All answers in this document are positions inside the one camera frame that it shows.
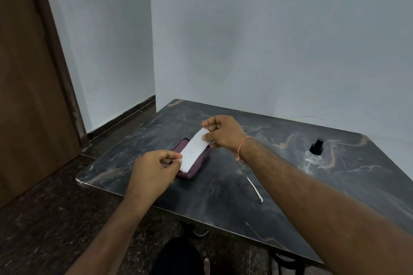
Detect black metal table leg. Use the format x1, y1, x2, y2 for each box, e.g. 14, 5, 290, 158
269, 249, 307, 275

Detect person's left hand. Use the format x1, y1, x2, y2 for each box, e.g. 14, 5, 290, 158
124, 150, 184, 213

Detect orange thread wristband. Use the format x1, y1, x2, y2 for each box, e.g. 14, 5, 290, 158
235, 136, 256, 162

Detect metal-framed eyeglasses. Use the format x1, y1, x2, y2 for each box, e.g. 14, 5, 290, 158
237, 161, 264, 204

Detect person's black trousers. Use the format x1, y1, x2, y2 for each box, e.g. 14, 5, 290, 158
150, 236, 206, 275

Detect person's left forearm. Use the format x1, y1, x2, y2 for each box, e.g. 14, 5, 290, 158
64, 200, 152, 275

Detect purple glasses case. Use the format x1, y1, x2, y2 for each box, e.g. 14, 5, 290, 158
163, 137, 212, 179

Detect person's right forearm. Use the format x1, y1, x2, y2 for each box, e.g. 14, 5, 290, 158
240, 138, 413, 275

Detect white cleaning cloth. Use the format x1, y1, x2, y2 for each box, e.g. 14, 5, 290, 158
179, 127, 211, 172

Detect person's right hand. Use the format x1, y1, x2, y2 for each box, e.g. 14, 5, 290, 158
201, 115, 251, 153

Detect clear spray bottle black cap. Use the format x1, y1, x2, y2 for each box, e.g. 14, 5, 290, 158
303, 138, 324, 174

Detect brown wooden door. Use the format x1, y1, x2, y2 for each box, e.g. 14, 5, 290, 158
0, 0, 89, 209

